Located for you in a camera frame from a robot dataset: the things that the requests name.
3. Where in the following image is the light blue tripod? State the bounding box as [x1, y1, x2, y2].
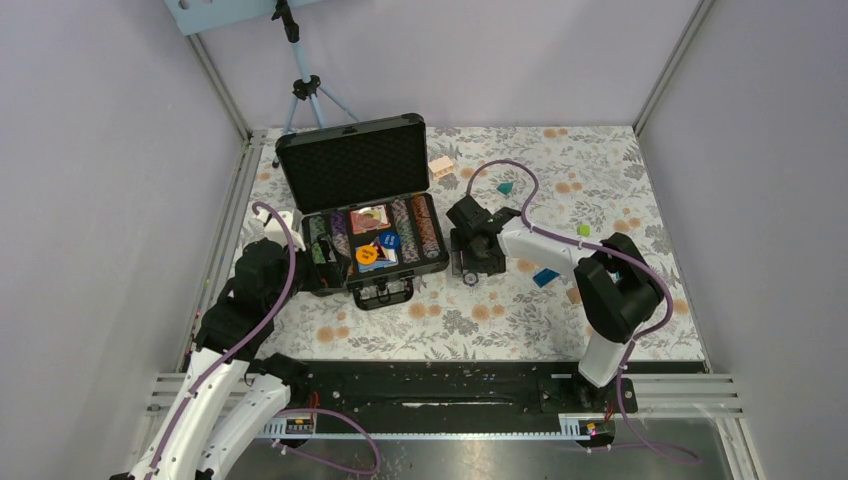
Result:
[271, 0, 361, 135]

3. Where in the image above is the teal triangular block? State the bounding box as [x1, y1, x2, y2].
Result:
[496, 182, 513, 195]

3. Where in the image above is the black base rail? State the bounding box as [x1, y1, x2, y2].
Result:
[284, 361, 699, 438]

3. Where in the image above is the orange black poker chip row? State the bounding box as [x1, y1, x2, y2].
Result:
[411, 195, 441, 259]

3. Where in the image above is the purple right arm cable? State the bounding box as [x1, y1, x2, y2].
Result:
[465, 159, 702, 466]

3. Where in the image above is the blue playing card deck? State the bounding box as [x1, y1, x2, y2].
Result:
[355, 244, 399, 273]

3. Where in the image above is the beige toy block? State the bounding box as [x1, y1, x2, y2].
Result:
[427, 155, 455, 180]

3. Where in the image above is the orange big blind button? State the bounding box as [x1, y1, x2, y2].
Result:
[355, 244, 380, 265]

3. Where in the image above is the black poker chip case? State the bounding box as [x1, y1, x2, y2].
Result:
[275, 113, 449, 310]

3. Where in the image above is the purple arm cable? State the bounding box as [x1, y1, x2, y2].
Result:
[465, 159, 702, 466]
[148, 201, 382, 480]

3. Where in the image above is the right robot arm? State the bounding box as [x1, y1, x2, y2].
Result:
[447, 195, 666, 412]

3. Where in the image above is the red playing card deck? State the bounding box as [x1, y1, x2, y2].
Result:
[349, 204, 392, 235]

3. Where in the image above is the blue rectangular block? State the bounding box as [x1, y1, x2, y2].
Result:
[532, 268, 560, 288]

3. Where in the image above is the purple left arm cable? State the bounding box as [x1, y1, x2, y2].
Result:
[148, 201, 382, 480]

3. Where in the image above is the blue tan poker chip row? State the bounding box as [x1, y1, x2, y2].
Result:
[391, 199, 420, 263]

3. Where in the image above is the blue small blind button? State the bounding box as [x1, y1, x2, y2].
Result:
[378, 231, 401, 250]

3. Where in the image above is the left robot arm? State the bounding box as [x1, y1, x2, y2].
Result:
[121, 202, 350, 479]

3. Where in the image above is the purple poker chip row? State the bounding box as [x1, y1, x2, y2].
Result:
[331, 212, 351, 258]

